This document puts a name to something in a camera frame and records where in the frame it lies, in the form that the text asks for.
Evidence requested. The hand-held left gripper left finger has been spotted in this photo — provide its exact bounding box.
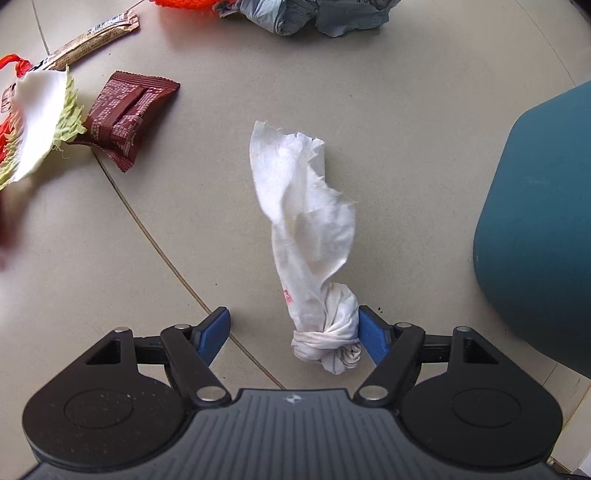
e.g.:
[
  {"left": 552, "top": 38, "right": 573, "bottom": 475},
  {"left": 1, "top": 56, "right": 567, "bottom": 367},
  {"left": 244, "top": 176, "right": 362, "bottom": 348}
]
[{"left": 82, "top": 306, "right": 232, "bottom": 408}]

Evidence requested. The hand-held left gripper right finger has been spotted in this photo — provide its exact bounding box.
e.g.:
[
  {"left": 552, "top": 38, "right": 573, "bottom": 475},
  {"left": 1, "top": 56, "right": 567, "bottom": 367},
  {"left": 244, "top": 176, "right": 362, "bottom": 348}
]
[{"left": 353, "top": 305, "right": 509, "bottom": 408}]

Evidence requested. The twisted white tissue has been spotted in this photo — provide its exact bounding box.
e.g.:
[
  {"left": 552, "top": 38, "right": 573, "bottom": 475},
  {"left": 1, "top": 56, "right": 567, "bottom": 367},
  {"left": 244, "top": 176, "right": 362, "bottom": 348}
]
[{"left": 249, "top": 120, "right": 361, "bottom": 374}]

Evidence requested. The teal trash bin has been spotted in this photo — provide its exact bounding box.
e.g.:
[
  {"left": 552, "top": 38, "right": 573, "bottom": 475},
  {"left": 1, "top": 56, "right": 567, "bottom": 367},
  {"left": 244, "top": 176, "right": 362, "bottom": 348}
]
[{"left": 473, "top": 79, "right": 591, "bottom": 381}]

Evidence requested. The grey paper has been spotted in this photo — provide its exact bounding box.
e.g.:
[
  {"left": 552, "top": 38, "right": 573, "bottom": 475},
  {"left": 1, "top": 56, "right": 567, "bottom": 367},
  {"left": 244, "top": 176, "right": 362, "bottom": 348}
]
[{"left": 219, "top": 0, "right": 403, "bottom": 38}]

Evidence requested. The dark red snack wrapper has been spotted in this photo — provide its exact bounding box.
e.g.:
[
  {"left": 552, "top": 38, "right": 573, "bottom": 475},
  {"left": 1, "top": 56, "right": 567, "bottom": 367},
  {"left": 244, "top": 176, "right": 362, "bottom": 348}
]
[{"left": 69, "top": 71, "right": 181, "bottom": 174}]

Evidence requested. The napa cabbage leaf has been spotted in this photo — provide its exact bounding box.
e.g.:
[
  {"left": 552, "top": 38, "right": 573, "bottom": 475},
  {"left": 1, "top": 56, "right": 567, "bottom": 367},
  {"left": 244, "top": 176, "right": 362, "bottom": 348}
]
[{"left": 0, "top": 65, "right": 88, "bottom": 192}]

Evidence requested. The long brown snack wrapper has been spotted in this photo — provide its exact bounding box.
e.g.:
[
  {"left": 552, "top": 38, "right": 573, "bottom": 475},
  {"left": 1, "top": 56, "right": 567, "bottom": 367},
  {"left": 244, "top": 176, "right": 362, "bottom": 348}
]
[{"left": 0, "top": 10, "right": 140, "bottom": 114}]

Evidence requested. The orange foam fruit net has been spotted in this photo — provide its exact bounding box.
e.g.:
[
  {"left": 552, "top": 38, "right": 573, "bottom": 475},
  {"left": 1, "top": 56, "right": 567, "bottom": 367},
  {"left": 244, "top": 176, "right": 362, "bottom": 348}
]
[{"left": 152, "top": 0, "right": 218, "bottom": 12}]

